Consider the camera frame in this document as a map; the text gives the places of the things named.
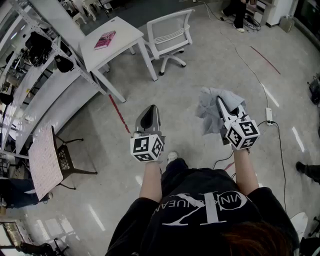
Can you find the person's left forearm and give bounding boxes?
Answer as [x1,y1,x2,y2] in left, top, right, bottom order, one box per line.
[138,159,164,204]

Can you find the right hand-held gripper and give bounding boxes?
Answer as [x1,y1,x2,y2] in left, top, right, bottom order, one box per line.
[215,95,261,151]

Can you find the pale patterned seat cushion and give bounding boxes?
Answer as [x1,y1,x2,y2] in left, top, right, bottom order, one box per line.
[27,125,64,201]

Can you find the pink book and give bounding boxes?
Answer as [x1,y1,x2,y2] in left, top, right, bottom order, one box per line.
[93,30,117,51]

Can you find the person's black printed shirt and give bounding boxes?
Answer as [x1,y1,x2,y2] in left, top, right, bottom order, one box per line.
[104,167,301,256]

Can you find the white square table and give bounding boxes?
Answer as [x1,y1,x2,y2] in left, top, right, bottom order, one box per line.
[78,16,159,104]

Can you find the thin white floor cable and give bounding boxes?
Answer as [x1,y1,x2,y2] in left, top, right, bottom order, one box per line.
[219,24,270,109]

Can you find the light grey clothes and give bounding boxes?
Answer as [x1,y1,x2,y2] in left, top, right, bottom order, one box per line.
[194,86,247,136]

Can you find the person's black trousers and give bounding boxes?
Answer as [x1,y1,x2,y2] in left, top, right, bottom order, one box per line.
[159,158,190,193]

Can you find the person's white shoe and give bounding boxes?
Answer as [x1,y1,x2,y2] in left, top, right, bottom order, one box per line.
[166,150,180,164]

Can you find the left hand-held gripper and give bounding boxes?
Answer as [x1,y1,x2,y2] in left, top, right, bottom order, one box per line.
[129,104,166,164]

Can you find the black metal lattice chair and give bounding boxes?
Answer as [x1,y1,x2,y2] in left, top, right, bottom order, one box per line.
[51,125,98,191]

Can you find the black equipment with cables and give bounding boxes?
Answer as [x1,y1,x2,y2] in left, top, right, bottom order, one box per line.
[307,73,320,106]

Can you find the cardboard box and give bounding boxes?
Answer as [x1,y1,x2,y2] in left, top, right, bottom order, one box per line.
[279,15,296,33]

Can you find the white power strip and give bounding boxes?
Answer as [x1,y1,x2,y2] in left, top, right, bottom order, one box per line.
[264,107,274,126]

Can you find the white metal shelf rack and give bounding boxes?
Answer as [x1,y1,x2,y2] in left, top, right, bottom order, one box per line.
[0,0,107,157]

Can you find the white mesh office chair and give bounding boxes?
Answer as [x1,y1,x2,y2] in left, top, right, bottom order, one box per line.
[142,9,196,76]

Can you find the black power cable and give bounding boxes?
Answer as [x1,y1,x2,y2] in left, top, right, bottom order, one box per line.
[212,120,288,213]

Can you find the person's right forearm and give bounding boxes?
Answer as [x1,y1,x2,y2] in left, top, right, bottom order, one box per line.
[233,148,260,196]

